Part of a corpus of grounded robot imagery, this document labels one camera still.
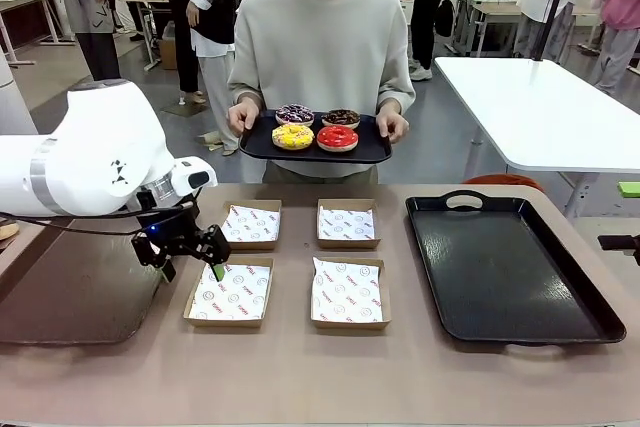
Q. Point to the bystander in beige top dark trousers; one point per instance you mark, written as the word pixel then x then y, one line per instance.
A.
pixel 177 7

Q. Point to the person's right forearm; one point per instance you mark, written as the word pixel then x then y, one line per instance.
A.
pixel 245 79

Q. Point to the purple sprinkled donut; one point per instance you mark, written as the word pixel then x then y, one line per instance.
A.
pixel 295 114

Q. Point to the orange stool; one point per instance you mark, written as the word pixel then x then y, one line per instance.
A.
pixel 500 182

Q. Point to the person's left hand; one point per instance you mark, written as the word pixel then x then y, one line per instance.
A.
pixel 392 124

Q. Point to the black hanging bag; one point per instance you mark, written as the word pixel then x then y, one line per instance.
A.
pixel 443 17

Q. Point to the black plastic serving tray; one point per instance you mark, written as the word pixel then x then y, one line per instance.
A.
pixel 260 149

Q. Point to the red glazed donut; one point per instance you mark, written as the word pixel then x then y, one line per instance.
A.
pixel 327 139

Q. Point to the person's right hand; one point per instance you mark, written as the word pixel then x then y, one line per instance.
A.
pixel 242 117

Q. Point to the bright green block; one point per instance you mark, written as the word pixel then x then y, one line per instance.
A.
pixel 630 187

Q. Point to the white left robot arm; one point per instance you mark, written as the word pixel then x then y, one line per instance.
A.
pixel 85 157

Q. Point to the black stand pole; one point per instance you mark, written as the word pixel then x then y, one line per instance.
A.
pixel 547 7

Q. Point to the bystander in dark top grey skirt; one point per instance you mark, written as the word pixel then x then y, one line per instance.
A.
pixel 92 12

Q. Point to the white cylindrical pedestal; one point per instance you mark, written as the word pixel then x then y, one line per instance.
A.
pixel 15 107

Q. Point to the grey metal workbench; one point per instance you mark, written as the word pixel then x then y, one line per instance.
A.
pixel 487 12

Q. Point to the yellow sprinkled donut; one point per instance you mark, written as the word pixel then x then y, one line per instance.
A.
pixel 285 139

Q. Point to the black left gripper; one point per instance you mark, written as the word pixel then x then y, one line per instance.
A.
pixel 170 229

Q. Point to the person's left forearm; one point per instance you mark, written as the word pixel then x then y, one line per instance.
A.
pixel 397 82

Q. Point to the cardboard box on floor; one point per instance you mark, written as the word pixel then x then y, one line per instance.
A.
pixel 169 47

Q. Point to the white table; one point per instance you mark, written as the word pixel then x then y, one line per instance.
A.
pixel 540 112

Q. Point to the person in beige sweater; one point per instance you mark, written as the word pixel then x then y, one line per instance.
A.
pixel 320 37

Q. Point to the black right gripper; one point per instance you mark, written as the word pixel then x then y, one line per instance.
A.
pixel 622 243

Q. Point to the white printed paper liner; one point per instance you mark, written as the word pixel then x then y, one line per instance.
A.
pixel 347 224
pixel 232 294
pixel 347 292
pixel 250 224

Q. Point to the bystander in pink top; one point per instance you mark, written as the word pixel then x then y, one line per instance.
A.
pixel 620 7

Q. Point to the tan brown round object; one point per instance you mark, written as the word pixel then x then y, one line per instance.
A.
pixel 7 232

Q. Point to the brown kraft paper box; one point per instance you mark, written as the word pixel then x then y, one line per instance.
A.
pixel 348 244
pixel 250 246
pixel 225 323
pixel 350 326

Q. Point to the chocolate sprinkled donut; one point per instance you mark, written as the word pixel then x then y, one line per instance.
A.
pixel 341 118

